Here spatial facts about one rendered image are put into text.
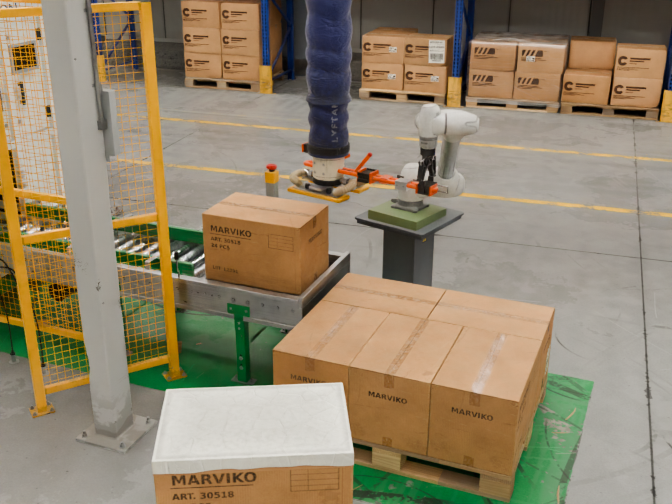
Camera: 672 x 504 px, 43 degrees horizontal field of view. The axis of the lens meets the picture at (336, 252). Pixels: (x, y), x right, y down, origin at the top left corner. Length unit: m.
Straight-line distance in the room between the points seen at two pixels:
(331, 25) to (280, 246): 1.20
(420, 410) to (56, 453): 1.84
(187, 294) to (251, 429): 2.21
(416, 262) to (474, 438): 1.61
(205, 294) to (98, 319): 0.78
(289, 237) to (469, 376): 1.26
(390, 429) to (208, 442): 1.57
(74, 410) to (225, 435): 2.24
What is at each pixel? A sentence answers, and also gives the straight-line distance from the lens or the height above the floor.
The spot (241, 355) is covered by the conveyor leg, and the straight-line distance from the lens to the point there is 4.83.
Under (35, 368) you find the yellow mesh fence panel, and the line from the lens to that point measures 4.74.
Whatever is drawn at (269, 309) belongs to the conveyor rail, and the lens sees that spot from 4.59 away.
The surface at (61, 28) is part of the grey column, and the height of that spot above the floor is 2.06.
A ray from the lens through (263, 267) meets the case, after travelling 4.67.
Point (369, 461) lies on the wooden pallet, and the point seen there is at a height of 0.02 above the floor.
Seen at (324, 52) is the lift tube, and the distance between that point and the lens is 4.28.
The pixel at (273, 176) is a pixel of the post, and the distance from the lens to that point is 5.24.
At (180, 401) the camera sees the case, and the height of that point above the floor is 1.02.
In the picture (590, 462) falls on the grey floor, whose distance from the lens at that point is 4.46.
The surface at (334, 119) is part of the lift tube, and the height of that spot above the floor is 1.52.
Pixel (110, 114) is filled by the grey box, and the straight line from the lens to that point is 3.96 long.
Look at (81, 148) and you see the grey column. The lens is 3.90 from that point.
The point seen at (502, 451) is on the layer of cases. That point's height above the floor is 0.27.
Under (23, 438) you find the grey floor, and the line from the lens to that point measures 4.71.
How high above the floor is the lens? 2.56
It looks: 23 degrees down
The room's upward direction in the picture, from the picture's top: straight up
